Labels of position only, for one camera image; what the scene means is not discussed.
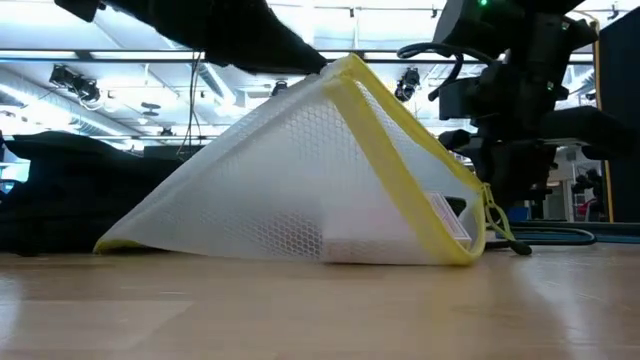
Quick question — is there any black ceiling spotlight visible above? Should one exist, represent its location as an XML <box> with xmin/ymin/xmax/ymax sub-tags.
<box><xmin>393</xmin><ymin>66</ymin><xmax>422</xmax><ymax>104</ymax></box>
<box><xmin>48</xmin><ymin>63</ymin><xmax>101</xmax><ymax>105</ymax></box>

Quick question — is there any hanging black cable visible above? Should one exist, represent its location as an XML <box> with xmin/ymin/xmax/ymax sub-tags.
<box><xmin>177</xmin><ymin>49</ymin><xmax>208</xmax><ymax>157</ymax></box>

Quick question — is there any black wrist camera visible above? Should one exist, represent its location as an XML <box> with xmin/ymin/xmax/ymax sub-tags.
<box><xmin>53</xmin><ymin>0</ymin><xmax>107</xmax><ymax>24</ymax></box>
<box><xmin>438</xmin><ymin>77</ymin><xmax>481</xmax><ymax>121</ymax></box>

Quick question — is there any teal blue flat strip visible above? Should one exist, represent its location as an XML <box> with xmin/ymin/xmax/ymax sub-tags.
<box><xmin>597</xmin><ymin>233</ymin><xmax>640</xmax><ymax>245</ymax></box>

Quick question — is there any black USB cable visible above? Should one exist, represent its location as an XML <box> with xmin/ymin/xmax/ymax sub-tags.
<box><xmin>485</xmin><ymin>225</ymin><xmax>599</xmax><ymax>250</ymax></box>

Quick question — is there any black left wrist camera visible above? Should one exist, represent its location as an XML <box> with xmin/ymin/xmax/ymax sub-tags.
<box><xmin>53</xmin><ymin>0</ymin><xmax>107</xmax><ymax>24</ymax></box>

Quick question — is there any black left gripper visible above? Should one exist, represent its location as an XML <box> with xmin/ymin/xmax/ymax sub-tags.
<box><xmin>104</xmin><ymin>0</ymin><xmax>329</xmax><ymax>75</ymax></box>

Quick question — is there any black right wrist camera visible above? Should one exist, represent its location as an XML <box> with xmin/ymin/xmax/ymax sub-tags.
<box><xmin>438</xmin><ymin>77</ymin><xmax>481</xmax><ymax>121</ymax></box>

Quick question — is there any black aluminium table frame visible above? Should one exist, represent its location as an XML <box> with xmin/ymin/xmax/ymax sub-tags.
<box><xmin>509</xmin><ymin>220</ymin><xmax>640</xmax><ymax>234</ymax></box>

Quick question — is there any distant black robot workstation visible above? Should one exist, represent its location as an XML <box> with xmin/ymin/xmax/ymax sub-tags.
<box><xmin>571</xmin><ymin>168</ymin><xmax>605</xmax><ymax>221</ymax></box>

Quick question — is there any white mesh pouch yellow trim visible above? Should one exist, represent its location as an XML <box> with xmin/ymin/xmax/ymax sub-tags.
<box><xmin>93</xmin><ymin>52</ymin><xmax>533</xmax><ymax>267</ymax></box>

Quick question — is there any black monitor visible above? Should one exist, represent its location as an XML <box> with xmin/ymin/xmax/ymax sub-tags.
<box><xmin>143</xmin><ymin>144</ymin><xmax>206</xmax><ymax>162</ymax></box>

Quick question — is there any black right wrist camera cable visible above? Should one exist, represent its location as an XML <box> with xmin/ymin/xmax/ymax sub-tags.
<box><xmin>397</xmin><ymin>42</ymin><xmax>496</xmax><ymax>103</ymax></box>

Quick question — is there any black partition panel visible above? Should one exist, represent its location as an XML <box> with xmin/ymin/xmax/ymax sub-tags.
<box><xmin>598</xmin><ymin>19</ymin><xmax>640</xmax><ymax>224</ymax></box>

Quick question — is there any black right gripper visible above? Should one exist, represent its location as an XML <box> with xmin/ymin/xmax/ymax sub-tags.
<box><xmin>432</xmin><ymin>0</ymin><xmax>599</xmax><ymax>207</ymax></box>

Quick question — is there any yellow cable along partition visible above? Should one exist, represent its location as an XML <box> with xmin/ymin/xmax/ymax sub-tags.
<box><xmin>574</xmin><ymin>9</ymin><xmax>615</xmax><ymax>224</ymax></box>

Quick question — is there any black backpack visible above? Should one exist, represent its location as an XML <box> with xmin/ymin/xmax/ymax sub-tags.
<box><xmin>0</xmin><ymin>131</ymin><xmax>201</xmax><ymax>258</ymax></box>

